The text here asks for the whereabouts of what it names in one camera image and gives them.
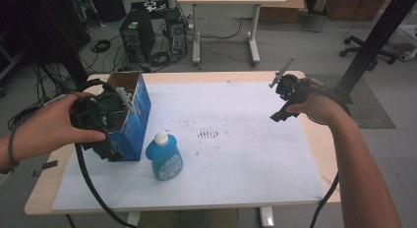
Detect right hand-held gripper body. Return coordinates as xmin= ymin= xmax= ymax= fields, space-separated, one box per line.
xmin=268 ymin=56 xmax=311 ymax=115

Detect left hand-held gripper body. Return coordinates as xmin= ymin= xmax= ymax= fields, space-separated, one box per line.
xmin=69 ymin=85 xmax=137 ymax=132

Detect blue cardboard box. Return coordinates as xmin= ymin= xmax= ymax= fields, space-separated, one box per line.
xmin=106 ymin=70 xmax=152 ymax=162

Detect blue dish soap bottle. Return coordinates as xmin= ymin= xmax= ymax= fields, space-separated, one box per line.
xmin=145 ymin=129 xmax=184 ymax=182

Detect person's right hand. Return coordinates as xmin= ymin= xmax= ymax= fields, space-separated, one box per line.
xmin=285 ymin=78 xmax=352 ymax=126

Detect person's left hand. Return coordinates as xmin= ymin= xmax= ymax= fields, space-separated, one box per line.
xmin=13 ymin=91 xmax=107 ymax=163

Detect white table mat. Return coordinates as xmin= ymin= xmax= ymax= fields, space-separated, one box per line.
xmin=51 ymin=81 xmax=328 ymax=212

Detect brown cardboard box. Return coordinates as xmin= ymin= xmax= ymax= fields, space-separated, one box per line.
xmin=259 ymin=0 xmax=308 ymax=25

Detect grey floor mat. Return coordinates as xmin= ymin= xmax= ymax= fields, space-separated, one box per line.
xmin=306 ymin=73 xmax=396 ymax=130

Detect black office chair base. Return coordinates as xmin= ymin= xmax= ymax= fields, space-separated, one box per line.
xmin=339 ymin=34 xmax=401 ymax=72

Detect large black computer tower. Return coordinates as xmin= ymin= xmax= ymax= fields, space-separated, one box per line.
xmin=118 ymin=8 xmax=156 ymax=64

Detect black metal stand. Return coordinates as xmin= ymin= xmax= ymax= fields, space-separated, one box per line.
xmin=333 ymin=0 xmax=417 ymax=104

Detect brown wooden cabinet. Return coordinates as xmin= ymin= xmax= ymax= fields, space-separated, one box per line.
xmin=324 ymin=0 xmax=392 ymax=23

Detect small black computer tower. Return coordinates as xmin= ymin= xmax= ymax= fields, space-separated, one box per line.
xmin=164 ymin=10 xmax=189 ymax=57

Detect person's olive trousers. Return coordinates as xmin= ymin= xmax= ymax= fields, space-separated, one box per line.
xmin=137 ymin=207 xmax=242 ymax=228

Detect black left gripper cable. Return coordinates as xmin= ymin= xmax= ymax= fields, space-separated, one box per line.
xmin=74 ymin=79 xmax=138 ymax=228

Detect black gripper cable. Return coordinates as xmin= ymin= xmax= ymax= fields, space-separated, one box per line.
xmin=307 ymin=79 xmax=352 ymax=228
xmin=74 ymin=79 xmax=138 ymax=228

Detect bundle of black cables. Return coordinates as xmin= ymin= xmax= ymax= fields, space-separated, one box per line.
xmin=6 ymin=62 xmax=82 ymax=131

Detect small black cable coil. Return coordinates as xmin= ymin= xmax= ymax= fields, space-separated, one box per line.
xmin=89 ymin=38 xmax=112 ymax=54

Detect grey hair tie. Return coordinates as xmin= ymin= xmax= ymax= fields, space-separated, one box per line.
xmin=7 ymin=126 xmax=20 ymax=168

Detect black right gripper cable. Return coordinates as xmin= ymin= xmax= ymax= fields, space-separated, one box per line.
xmin=307 ymin=79 xmax=352 ymax=228

